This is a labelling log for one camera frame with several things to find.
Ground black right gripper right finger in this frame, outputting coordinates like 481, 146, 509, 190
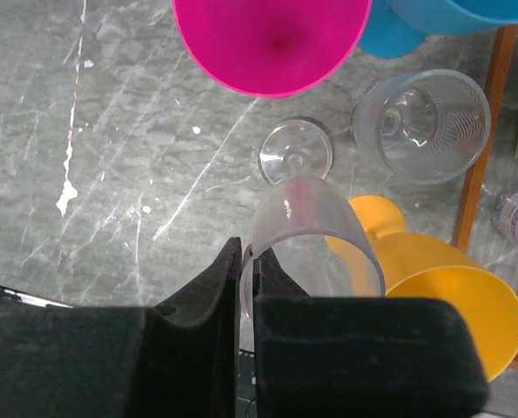
252, 251, 489, 417

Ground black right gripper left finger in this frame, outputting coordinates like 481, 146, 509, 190
0, 238, 242, 417

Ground yellow wine glass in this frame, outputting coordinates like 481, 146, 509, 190
320, 195, 518, 381

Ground patterned clear wine glass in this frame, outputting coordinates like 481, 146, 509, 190
350, 69, 492, 185

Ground pink wine glass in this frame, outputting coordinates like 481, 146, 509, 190
172, 0, 372, 98

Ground blue wine glass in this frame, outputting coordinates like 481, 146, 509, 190
359, 0, 518, 58

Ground wooden dish rack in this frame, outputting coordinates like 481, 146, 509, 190
452, 25, 518, 371

